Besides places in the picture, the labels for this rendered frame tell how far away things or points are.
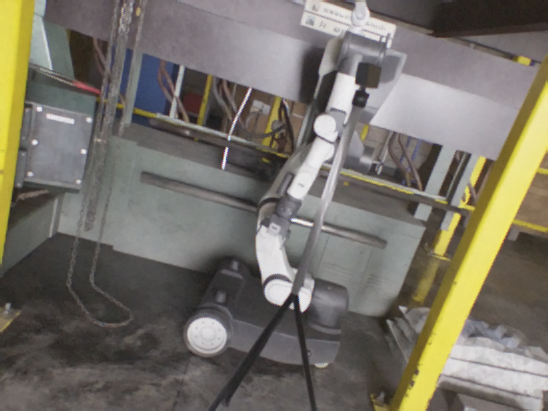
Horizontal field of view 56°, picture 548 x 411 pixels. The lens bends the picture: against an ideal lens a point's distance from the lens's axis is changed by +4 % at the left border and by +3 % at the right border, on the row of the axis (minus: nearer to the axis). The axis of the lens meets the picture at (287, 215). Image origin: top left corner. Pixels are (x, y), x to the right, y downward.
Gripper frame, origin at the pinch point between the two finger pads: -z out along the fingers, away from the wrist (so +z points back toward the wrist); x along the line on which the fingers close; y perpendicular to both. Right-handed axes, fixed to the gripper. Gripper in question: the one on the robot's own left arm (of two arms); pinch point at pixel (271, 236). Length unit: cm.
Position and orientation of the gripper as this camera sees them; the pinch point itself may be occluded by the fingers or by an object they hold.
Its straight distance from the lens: 200.4
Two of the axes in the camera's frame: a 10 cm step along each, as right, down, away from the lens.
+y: -0.7, 2.9, -9.5
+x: -8.8, -4.7, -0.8
